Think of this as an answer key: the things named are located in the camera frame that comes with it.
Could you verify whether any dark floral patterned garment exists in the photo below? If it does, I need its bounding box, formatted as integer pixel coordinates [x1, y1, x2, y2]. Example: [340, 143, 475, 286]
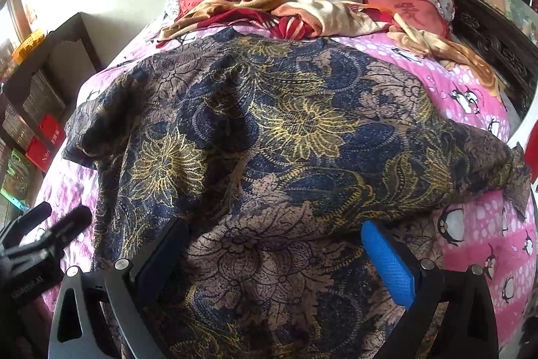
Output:
[62, 26, 532, 359]

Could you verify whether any green paper gift bag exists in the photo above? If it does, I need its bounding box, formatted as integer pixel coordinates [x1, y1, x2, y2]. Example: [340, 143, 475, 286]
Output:
[1, 149, 36, 212]

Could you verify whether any red paper gift bag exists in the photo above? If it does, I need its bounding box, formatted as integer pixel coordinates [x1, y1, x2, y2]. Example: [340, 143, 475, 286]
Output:
[26, 137, 53, 172]

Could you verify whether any dark wooden desk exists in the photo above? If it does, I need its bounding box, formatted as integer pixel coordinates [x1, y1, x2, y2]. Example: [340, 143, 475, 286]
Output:
[0, 11, 104, 150]

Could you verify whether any red cloth on chair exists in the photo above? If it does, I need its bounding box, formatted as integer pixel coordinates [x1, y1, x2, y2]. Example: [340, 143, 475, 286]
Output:
[524, 129, 538, 183]

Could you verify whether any orange plastic basket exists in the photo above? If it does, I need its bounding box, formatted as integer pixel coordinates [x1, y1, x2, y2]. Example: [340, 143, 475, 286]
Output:
[12, 29, 46, 65]

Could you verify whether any dark carved wooden headboard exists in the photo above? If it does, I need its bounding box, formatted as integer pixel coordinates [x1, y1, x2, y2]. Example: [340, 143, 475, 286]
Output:
[451, 0, 537, 117]

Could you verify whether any red and gold floral blanket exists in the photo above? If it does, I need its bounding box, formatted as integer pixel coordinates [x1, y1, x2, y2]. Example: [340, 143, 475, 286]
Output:
[158, 0, 501, 98]

